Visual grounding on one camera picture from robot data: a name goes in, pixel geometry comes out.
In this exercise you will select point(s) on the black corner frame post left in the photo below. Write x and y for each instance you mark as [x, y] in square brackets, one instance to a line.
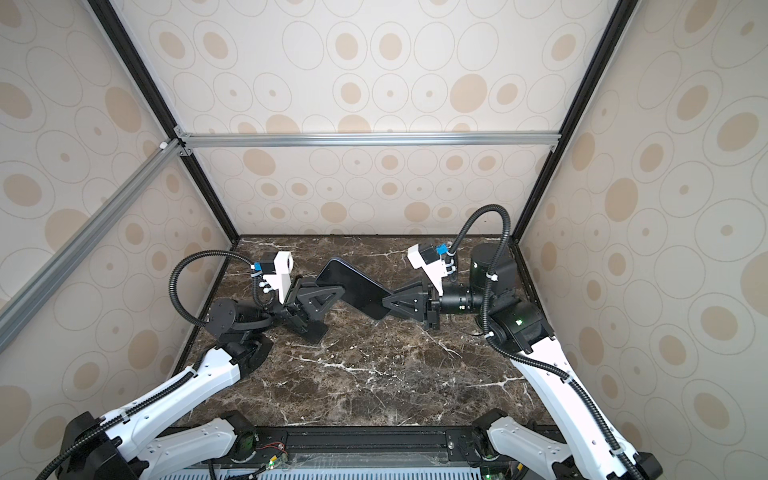
[107, 16]

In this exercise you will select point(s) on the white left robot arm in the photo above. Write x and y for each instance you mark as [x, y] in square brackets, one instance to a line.
[131, 442]

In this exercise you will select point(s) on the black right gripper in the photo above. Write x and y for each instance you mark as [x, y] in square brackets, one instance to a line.
[416, 301]

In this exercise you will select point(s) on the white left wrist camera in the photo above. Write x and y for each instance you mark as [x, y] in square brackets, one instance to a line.
[272, 274]

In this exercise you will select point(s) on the silver aluminium rail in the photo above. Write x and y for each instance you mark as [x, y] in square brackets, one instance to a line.
[376, 139]
[38, 290]

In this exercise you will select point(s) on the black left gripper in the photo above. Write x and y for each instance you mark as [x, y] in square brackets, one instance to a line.
[308, 304]

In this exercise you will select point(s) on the black corner frame post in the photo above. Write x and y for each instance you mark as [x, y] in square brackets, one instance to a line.
[107, 16]
[606, 47]

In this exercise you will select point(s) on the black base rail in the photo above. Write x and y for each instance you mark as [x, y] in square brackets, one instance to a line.
[359, 452]

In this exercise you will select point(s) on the black corner frame post right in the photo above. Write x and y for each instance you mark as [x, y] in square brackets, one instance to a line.
[606, 47]

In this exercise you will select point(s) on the silver aluminium rail left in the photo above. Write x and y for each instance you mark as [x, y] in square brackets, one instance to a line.
[38, 290]

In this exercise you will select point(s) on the silver aluminium rail back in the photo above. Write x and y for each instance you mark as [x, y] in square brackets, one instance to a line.
[376, 139]

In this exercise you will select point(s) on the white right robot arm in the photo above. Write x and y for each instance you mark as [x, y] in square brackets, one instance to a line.
[583, 444]

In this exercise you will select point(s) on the black smartphone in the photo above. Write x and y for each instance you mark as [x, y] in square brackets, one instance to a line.
[361, 292]

